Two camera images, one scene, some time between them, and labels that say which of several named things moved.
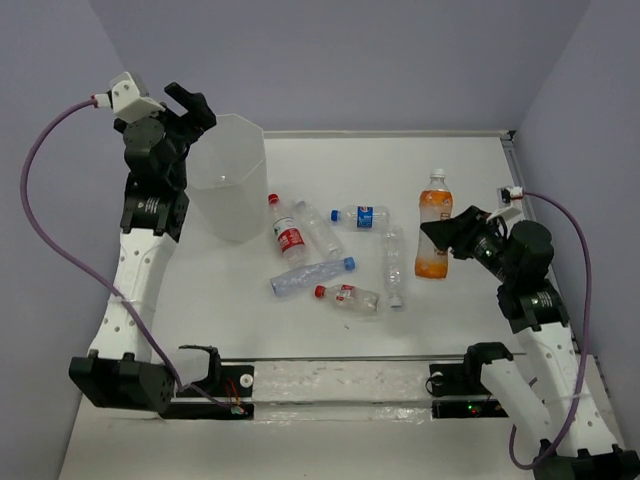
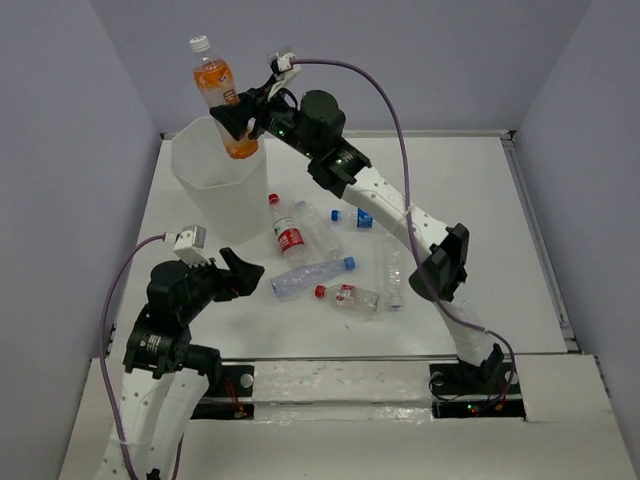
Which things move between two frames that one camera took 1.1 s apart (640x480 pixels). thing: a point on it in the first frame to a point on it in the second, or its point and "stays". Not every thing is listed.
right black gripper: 450,232 to 236,116
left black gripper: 199,118 to 245,275
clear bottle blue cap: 307,273 stays
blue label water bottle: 363,217 stays
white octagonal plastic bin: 226,179 stays
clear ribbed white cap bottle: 394,241 stays
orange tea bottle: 435,205 to 214,78
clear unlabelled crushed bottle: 318,232 stays
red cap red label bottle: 290,238 stays
